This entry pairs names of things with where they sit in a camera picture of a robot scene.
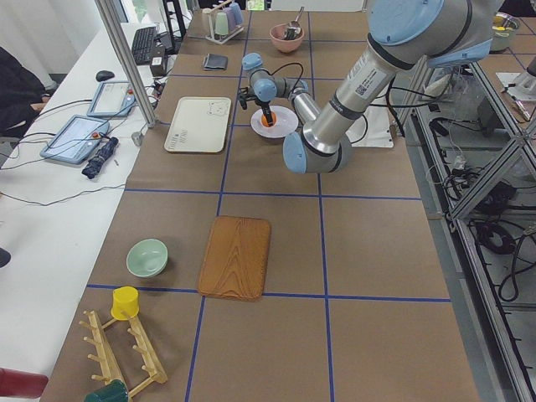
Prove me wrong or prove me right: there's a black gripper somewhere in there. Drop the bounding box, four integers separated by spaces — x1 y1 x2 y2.
238 86 272 118

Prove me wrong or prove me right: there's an orange fruit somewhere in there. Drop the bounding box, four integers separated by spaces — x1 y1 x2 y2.
260 114 276 127

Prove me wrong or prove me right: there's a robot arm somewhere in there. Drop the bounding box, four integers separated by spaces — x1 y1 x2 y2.
239 0 502 173

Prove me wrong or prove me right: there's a cream bear tray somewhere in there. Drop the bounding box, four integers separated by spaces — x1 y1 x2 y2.
163 96 232 153

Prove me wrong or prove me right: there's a wooden grain serving tray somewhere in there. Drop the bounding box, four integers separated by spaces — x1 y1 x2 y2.
197 216 271 302

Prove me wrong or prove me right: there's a white round plate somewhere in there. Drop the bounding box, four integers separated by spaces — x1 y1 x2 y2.
250 106 299 140

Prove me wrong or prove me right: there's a folded grey cloth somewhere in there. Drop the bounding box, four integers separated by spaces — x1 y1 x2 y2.
203 54 229 71

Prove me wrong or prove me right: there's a pink bowl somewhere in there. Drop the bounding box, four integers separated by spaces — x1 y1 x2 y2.
269 23 305 54

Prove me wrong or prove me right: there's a metal scoop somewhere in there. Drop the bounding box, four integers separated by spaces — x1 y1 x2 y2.
283 6 304 41

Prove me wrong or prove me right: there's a green cup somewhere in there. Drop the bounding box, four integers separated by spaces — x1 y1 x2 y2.
214 12 229 37

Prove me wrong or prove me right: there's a purple cup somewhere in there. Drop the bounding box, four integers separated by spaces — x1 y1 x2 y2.
223 8 235 30

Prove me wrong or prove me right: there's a blue cup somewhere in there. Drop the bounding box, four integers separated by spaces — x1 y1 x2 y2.
229 3 243 26

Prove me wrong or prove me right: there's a wooden rack rod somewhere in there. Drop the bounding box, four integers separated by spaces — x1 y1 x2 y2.
211 0 234 11

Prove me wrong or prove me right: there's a black keyboard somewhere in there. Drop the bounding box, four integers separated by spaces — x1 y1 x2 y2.
131 26 157 65

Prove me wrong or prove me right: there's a far teach pendant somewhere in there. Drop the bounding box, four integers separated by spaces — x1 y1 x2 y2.
87 81 136 118

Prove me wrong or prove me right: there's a teach pendant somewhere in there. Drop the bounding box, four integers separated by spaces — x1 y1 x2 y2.
87 81 136 118
39 115 110 165

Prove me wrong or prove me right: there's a black computer mouse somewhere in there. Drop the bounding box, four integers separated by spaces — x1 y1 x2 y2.
95 70 115 82

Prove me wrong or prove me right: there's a folded dark umbrella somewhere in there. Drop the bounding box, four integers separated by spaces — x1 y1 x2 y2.
82 137 119 179

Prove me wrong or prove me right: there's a light green bowl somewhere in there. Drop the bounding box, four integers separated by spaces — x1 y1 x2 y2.
126 239 168 278

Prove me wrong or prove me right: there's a near teach pendant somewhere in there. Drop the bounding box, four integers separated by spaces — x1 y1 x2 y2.
39 115 110 165

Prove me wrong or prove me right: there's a yellow mug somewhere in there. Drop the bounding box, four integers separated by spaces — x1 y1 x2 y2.
111 286 140 321

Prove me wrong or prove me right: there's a wooden mug rack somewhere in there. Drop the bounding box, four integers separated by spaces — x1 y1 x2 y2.
79 310 168 401

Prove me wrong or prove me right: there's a dark green mug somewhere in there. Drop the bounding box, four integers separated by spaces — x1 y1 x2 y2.
84 379 129 402

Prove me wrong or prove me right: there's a red bottle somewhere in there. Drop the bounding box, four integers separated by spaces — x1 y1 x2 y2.
1 368 49 399

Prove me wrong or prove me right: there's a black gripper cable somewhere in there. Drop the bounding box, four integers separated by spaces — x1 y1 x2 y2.
267 62 305 91

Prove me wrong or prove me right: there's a white wire cup rack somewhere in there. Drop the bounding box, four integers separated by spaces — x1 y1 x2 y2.
204 25 245 44

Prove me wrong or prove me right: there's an aluminium frame post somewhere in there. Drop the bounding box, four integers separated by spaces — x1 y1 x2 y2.
95 0 157 129

